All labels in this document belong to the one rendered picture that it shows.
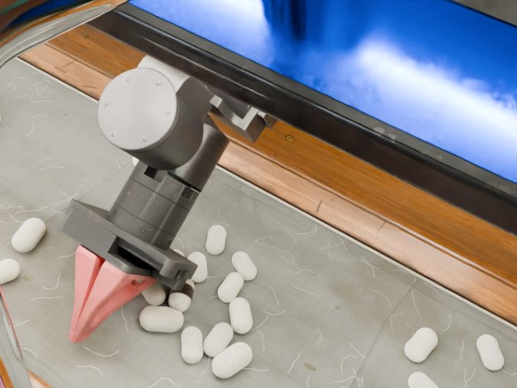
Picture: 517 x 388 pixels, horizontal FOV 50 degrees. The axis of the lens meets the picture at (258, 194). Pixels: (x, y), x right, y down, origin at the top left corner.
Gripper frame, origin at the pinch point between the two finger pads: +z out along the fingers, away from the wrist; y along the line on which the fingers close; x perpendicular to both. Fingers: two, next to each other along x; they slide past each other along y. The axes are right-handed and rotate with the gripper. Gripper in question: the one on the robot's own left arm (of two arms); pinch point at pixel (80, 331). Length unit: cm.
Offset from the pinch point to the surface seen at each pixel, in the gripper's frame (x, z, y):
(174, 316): 3.4, -4.3, 5.2
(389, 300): 14.4, -14.6, 20.3
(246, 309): 6.4, -7.6, 9.8
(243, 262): 9.2, -10.9, 6.8
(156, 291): 4.5, -5.1, 2.3
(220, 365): 2.7, -3.2, 10.9
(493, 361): 12.0, -14.4, 30.5
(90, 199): 9.7, -8.5, -10.8
